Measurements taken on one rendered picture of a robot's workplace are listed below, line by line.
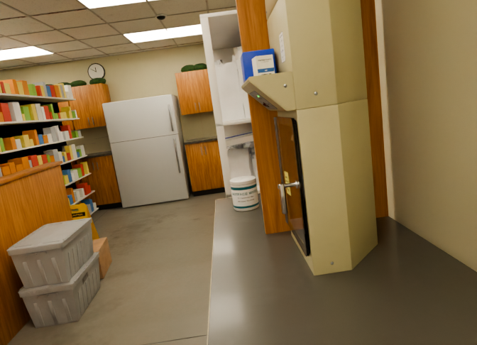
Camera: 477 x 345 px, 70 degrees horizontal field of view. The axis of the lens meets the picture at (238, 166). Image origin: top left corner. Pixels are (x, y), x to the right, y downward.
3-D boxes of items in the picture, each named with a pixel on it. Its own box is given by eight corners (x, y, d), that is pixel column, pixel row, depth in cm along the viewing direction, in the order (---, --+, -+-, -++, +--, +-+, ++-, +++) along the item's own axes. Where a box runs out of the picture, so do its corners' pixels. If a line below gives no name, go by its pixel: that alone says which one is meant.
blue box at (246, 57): (272, 80, 117) (269, 53, 115) (277, 77, 107) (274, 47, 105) (243, 84, 116) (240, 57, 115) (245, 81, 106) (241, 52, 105)
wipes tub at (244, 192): (258, 201, 179) (254, 174, 177) (260, 209, 167) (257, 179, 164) (233, 205, 179) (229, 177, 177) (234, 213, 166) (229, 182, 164)
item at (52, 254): (100, 250, 313) (93, 216, 307) (72, 284, 253) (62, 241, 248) (54, 258, 312) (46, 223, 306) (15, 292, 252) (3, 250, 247)
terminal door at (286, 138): (289, 223, 128) (277, 116, 121) (309, 258, 97) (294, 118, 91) (287, 223, 128) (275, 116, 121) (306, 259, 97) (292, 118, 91)
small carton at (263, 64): (270, 77, 103) (267, 57, 102) (275, 76, 98) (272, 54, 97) (254, 79, 102) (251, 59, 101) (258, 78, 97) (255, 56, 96)
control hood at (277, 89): (276, 109, 122) (273, 81, 120) (297, 109, 90) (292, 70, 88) (244, 114, 121) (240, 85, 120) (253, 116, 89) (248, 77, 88)
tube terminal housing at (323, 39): (355, 225, 130) (338, 11, 117) (400, 263, 98) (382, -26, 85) (291, 235, 129) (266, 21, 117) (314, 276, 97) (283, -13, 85)
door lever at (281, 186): (300, 212, 98) (298, 209, 101) (297, 180, 97) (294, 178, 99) (282, 215, 98) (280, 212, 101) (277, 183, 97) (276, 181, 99)
